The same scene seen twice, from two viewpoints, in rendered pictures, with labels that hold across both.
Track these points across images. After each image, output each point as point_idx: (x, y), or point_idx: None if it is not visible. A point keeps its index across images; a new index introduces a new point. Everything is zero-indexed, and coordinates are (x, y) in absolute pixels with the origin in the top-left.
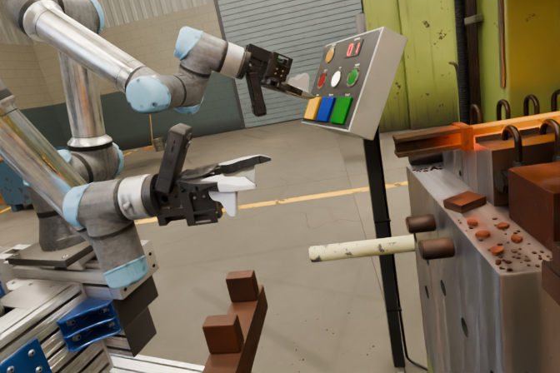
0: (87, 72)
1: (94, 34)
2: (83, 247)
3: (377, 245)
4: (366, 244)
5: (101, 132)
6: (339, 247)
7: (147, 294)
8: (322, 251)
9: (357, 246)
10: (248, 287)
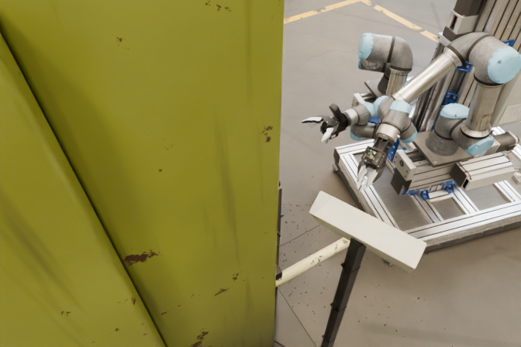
0: (474, 94)
1: (421, 74)
2: (415, 142)
3: (315, 252)
4: (321, 250)
5: (468, 126)
6: (335, 242)
7: (405, 182)
8: (343, 238)
9: (326, 247)
10: None
